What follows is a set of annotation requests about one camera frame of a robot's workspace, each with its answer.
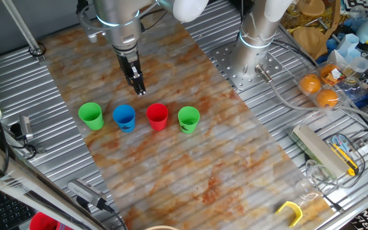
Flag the black camera cable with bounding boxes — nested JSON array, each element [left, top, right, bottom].
[[102, 199, 129, 230]]

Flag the silver metal rod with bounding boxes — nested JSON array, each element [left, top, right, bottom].
[[1, 0, 46, 62]]

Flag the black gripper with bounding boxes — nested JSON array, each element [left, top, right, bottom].
[[116, 49, 146, 96]]

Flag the yellow utility knife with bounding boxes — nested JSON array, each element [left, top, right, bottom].
[[330, 142, 360, 177]]

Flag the grey hose with connector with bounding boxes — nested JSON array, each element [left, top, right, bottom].
[[254, 63, 368, 128]]

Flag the marble pattern mat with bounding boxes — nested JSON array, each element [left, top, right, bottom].
[[42, 4, 335, 230]]

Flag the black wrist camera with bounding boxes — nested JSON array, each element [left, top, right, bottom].
[[76, 0, 89, 14]]

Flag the blue plastic cup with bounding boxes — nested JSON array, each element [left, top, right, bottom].
[[112, 104, 137, 133]]

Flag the blue handled scissors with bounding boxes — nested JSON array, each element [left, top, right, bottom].
[[330, 134, 350, 153]]

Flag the black white fiducial marker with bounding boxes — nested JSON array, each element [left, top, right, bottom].
[[343, 0, 368, 11]]

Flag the yellow U-shaped plastic piece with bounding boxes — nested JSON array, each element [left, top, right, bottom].
[[275, 200, 303, 228]]

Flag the round wooden plate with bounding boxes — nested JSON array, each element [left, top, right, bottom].
[[292, 27, 325, 58], [298, 0, 326, 17]]

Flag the silver metal frame beam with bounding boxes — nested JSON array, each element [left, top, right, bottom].
[[0, 133, 107, 230]]

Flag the white green long box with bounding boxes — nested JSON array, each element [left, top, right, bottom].
[[289, 123, 348, 180]]

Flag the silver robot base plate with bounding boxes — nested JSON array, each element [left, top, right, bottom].
[[211, 40, 283, 91]]

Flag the orange fruit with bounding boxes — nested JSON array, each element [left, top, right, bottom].
[[298, 73, 322, 95], [319, 63, 340, 79], [316, 88, 340, 109]]

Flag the red stacked plastic cup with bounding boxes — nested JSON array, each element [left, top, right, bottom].
[[29, 211, 60, 230]]

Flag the white hexagonal box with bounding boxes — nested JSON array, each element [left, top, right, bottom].
[[327, 33, 360, 66]]

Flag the clear plastic cup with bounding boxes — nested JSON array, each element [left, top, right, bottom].
[[305, 158, 339, 194], [295, 178, 319, 202]]

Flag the clear measuring cup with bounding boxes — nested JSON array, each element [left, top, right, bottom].
[[349, 56, 368, 73]]

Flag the black keyboard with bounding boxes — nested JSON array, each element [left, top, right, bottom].
[[0, 184, 37, 230]]

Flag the beige round rim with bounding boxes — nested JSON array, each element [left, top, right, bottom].
[[144, 225, 180, 230]]

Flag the silver depth camera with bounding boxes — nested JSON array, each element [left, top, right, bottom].
[[18, 114, 34, 141], [67, 178, 108, 211]]

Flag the green plastic cup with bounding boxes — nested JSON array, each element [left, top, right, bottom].
[[177, 105, 201, 134], [77, 102, 105, 131]]

